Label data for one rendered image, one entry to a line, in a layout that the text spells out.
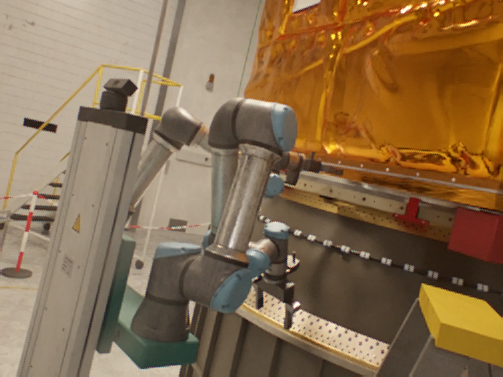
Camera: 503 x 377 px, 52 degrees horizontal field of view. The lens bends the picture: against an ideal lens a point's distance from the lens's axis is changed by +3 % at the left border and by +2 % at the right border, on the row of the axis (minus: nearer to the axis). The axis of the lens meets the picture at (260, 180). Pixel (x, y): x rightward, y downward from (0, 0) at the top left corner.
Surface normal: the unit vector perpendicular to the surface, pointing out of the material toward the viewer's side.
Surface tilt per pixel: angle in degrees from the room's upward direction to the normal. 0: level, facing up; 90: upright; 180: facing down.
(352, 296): 62
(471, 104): 91
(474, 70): 89
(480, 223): 90
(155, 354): 90
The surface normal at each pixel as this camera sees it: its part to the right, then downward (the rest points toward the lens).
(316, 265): -0.47, -0.57
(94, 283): 0.62, 0.16
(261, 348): -0.70, -0.14
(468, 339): -0.23, -0.03
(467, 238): -0.87, -0.18
